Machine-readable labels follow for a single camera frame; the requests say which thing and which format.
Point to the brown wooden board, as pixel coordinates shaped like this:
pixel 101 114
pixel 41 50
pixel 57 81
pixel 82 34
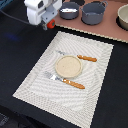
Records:
pixel 108 28

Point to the beige bowl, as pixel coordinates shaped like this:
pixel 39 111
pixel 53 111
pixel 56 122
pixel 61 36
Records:
pixel 123 16

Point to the white toy fish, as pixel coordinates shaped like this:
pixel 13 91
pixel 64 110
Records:
pixel 68 10

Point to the beige round plate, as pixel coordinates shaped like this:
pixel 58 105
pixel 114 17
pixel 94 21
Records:
pixel 68 66

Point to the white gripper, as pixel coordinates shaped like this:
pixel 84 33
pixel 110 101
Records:
pixel 42 11

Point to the red toy tomato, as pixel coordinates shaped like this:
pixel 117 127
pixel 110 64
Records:
pixel 51 24

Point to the fork with orange handle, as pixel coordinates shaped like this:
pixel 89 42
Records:
pixel 69 82

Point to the grey frying pan with handle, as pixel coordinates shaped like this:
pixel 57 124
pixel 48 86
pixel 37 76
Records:
pixel 69 16

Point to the knife with orange handle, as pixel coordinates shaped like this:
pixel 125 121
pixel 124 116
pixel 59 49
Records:
pixel 79 56

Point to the grey cooking pot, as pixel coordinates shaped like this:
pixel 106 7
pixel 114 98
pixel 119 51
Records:
pixel 92 13

